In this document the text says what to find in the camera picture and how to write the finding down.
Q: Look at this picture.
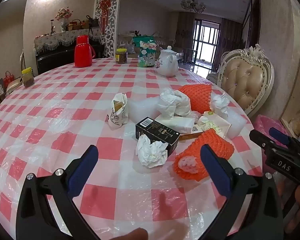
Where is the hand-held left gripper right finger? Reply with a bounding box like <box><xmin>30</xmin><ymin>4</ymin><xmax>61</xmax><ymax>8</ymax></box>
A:
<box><xmin>200</xmin><ymin>144</ymin><xmax>284</xmax><ymax>240</ymax></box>

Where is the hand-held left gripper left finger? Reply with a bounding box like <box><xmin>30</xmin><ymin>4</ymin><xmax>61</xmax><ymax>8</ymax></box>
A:
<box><xmin>16</xmin><ymin>144</ymin><xmax>100</xmax><ymax>240</ymax></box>

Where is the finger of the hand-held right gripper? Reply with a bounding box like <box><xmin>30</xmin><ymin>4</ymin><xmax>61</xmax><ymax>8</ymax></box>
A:
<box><xmin>269</xmin><ymin>127</ymin><xmax>300</xmax><ymax>147</ymax></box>
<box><xmin>249</xmin><ymin>129</ymin><xmax>275</xmax><ymax>153</ymax></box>

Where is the pink lined trash bin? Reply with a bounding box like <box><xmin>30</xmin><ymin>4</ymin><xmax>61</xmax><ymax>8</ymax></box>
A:
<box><xmin>253</xmin><ymin>114</ymin><xmax>300</xmax><ymax>220</ymax></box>

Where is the white foam piece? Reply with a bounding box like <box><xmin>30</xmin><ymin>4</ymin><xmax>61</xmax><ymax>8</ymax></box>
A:
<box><xmin>225</xmin><ymin>110</ymin><xmax>249</xmax><ymax>140</ymax></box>
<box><xmin>126</xmin><ymin>96</ymin><xmax>163</xmax><ymax>123</ymax></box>

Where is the orange foam net pink core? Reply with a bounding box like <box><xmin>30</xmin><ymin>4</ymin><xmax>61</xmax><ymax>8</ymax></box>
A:
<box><xmin>174</xmin><ymin>129</ymin><xmax>235</xmax><ymax>180</ymax></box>

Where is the small brown cardboard box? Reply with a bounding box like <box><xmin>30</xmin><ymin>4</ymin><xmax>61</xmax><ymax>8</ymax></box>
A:
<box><xmin>179</xmin><ymin>125</ymin><xmax>204</xmax><ymax>141</ymax></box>

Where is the green print paper wrapper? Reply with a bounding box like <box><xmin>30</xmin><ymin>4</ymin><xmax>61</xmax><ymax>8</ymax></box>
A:
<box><xmin>196</xmin><ymin>111</ymin><xmax>232</xmax><ymax>138</ymax></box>

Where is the white packet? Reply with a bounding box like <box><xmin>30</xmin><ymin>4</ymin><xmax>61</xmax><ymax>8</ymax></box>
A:
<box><xmin>162</xmin><ymin>116</ymin><xmax>198</xmax><ymax>133</ymax></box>

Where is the white printed paper bag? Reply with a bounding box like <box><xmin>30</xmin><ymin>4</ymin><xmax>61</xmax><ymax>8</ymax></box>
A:
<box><xmin>107</xmin><ymin>93</ymin><xmax>129</xmax><ymax>130</ymax></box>

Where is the black carton box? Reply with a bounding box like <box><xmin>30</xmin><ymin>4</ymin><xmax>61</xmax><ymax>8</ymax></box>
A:
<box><xmin>135</xmin><ymin>117</ymin><xmax>181</xmax><ymax>157</ymax></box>

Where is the white paper pile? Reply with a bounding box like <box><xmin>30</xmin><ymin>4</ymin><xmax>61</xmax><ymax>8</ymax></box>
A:
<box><xmin>156</xmin><ymin>87</ymin><xmax>192</xmax><ymax>120</ymax></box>

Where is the person's left hand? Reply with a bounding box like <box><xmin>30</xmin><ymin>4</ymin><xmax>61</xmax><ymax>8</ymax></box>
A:
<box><xmin>107</xmin><ymin>227</ymin><xmax>149</xmax><ymax>240</ymax></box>

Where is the bagged bread loaf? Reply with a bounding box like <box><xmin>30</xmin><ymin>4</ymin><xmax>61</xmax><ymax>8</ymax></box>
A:
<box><xmin>289</xmin><ymin>112</ymin><xmax>300</xmax><ymax>134</ymax></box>

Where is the cream carved padded chair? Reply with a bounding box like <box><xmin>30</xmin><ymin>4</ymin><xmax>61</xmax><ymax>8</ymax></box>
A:
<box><xmin>206</xmin><ymin>44</ymin><xmax>275</xmax><ymax>117</ymax></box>

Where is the red white checkered tablecloth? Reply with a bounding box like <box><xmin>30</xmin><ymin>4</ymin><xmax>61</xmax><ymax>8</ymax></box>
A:
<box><xmin>0</xmin><ymin>57</ymin><xmax>265</xmax><ymax>240</ymax></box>

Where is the brown curtain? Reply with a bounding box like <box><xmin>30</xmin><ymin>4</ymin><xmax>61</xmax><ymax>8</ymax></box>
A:
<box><xmin>176</xmin><ymin>11</ymin><xmax>195</xmax><ymax>48</ymax></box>
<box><xmin>219</xmin><ymin>17</ymin><xmax>243</xmax><ymax>65</ymax></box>

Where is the balcony window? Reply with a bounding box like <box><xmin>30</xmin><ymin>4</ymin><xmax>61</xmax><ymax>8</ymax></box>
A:
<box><xmin>191</xmin><ymin>19</ymin><xmax>222</xmax><ymax>67</ymax></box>

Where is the yellow lid glass jar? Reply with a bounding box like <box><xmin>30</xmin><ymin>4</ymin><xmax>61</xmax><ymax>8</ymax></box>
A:
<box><xmin>115</xmin><ymin>48</ymin><xmax>128</xmax><ymax>64</ymax></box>
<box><xmin>21</xmin><ymin>67</ymin><xmax>36</xmax><ymax>88</ymax></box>

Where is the dark wooden door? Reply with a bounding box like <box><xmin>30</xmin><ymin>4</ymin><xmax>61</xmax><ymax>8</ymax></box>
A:
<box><xmin>241</xmin><ymin>0</ymin><xmax>262</xmax><ymax>50</ymax></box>

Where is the white ceramic teapot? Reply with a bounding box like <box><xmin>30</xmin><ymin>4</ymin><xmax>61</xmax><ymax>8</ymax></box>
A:
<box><xmin>154</xmin><ymin>45</ymin><xmax>179</xmax><ymax>77</ymax></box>

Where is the black piano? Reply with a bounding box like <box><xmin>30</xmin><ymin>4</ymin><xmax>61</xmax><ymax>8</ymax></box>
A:
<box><xmin>35</xmin><ymin>42</ymin><xmax>105</xmax><ymax>75</ymax></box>

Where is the red thermos jug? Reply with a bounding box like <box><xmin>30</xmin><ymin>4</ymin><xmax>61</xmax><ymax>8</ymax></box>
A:
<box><xmin>74</xmin><ymin>35</ymin><xmax>93</xmax><ymax>68</ymax></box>

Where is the red basket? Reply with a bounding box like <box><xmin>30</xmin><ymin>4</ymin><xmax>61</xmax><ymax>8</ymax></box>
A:
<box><xmin>4</xmin><ymin>71</ymin><xmax>15</xmax><ymax>87</ymax></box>

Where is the wooden chair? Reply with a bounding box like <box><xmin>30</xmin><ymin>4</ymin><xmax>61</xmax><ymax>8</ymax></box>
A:
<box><xmin>5</xmin><ymin>50</ymin><xmax>26</xmax><ymax>95</ymax></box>

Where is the green snack bag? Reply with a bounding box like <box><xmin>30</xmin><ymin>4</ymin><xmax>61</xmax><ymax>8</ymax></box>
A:
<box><xmin>133</xmin><ymin>36</ymin><xmax>157</xmax><ymax>68</ymax></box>

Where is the long carved sofa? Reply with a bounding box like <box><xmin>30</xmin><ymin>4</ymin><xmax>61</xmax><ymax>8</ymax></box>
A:
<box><xmin>155</xmin><ymin>35</ymin><xmax>177</xmax><ymax>50</ymax></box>

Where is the carved armchair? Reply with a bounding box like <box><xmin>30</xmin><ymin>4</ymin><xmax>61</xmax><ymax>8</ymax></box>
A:
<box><xmin>117</xmin><ymin>31</ymin><xmax>140</xmax><ymax>53</ymax></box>

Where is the lace piano cover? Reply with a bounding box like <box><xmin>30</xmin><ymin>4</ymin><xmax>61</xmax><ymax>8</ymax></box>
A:
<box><xmin>34</xmin><ymin>27</ymin><xmax>102</xmax><ymax>55</ymax></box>

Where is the white lattice screen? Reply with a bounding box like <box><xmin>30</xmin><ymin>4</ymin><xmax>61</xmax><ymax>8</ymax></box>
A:
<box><xmin>93</xmin><ymin>0</ymin><xmax>123</xmax><ymax>59</ymax></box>

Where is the brown wicker basket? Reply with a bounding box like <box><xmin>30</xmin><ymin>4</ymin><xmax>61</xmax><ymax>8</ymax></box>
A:
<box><xmin>67</xmin><ymin>20</ymin><xmax>82</xmax><ymax>32</ymax></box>

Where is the chandelier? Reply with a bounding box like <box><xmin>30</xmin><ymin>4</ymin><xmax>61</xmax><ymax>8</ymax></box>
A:
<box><xmin>180</xmin><ymin>0</ymin><xmax>207</xmax><ymax>13</ymax></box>

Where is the dark handbag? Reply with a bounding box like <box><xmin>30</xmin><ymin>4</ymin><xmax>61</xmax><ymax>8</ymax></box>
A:
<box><xmin>86</xmin><ymin>15</ymin><xmax>100</xmax><ymax>28</ymax></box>

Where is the flower vase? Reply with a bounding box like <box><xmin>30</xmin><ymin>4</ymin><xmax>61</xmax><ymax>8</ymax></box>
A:
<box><xmin>55</xmin><ymin>7</ymin><xmax>73</xmax><ymax>32</ymax></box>

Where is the red knot wall hanging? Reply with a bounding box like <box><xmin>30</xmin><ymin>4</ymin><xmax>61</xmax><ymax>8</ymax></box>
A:
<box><xmin>99</xmin><ymin>0</ymin><xmax>112</xmax><ymax>34</ymax></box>

